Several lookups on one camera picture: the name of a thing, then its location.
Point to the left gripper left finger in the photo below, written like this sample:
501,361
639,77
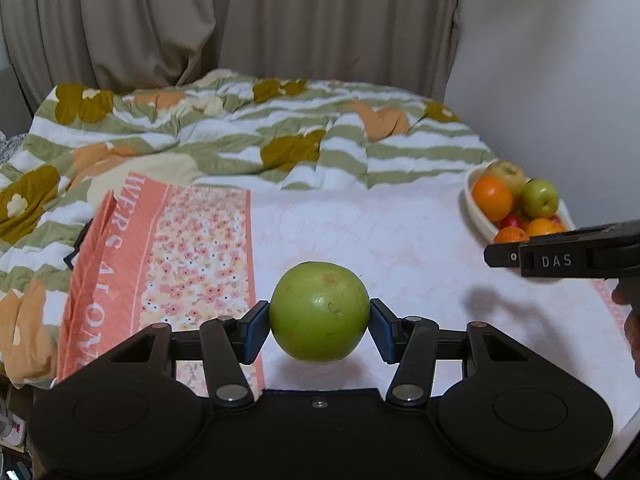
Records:
223,345

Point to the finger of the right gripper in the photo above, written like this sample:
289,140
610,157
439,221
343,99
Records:
503,255

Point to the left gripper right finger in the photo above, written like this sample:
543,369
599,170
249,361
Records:
415,344

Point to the small orange mandarin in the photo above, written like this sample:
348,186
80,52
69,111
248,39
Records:
511,234

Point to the large orange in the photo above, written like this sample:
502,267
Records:
493,198
543,226

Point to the green apple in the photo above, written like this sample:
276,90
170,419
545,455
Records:
319,312
539,199

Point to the person right hand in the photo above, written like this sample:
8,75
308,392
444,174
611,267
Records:
631,326

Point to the white oval fruit bowl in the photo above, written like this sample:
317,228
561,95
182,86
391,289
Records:
484,227

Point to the red cherry tomato left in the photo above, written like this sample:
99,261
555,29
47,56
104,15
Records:
514,220

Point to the pink floral towel cloth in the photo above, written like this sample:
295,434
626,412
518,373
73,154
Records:
182,254

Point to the green striped floral quilt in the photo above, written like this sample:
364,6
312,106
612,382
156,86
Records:
226,129

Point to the beige curtain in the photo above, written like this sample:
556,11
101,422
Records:
122,45

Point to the grey patterned pillow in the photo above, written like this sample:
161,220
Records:
10,145

